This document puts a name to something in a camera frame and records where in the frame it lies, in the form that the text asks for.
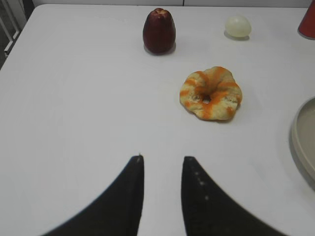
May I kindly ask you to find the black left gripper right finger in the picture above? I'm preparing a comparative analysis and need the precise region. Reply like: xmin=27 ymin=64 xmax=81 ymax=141
xmin=181 ymin=156 xmax=282 ymax=236

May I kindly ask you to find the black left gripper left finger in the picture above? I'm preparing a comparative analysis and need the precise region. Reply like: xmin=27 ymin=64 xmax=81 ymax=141
xmin=45 ymin=155 xmax=144 ymax=236

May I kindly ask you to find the beige round plate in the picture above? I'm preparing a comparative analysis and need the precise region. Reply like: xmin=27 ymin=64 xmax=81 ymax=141
xmin=289 ymin=97 xmax=315 ymax=190

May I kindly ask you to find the orange striped bagel bread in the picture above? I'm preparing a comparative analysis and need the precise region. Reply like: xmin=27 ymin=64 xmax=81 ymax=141
xmin=179 ymin=66 xmax=243 ymax=121

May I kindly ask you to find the white egg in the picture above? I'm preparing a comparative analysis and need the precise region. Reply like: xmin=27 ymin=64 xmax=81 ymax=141
xmin=225 ymin=15 xmax=252 ymax=38

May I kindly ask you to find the red soda can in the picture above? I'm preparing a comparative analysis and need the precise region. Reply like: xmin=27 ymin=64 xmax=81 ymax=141
xmin=298 ymin=0 xmax=315 ymax=40

